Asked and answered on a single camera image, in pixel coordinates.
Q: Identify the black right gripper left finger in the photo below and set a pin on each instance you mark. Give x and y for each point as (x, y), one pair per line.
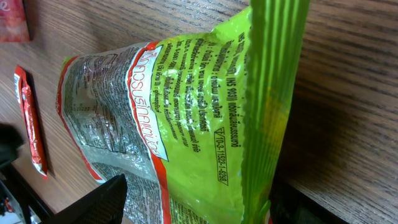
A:
(103, 205)

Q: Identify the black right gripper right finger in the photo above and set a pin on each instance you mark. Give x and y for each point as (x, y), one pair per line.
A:
(290, 206)

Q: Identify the red stick packet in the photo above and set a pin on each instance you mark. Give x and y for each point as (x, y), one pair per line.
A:
(26, 100)

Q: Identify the green gummy candy bag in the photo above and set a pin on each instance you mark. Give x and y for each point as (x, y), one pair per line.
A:
(195, 122)

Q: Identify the orange Kleenex tissue pack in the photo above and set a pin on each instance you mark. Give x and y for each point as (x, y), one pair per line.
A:
(13, 22)

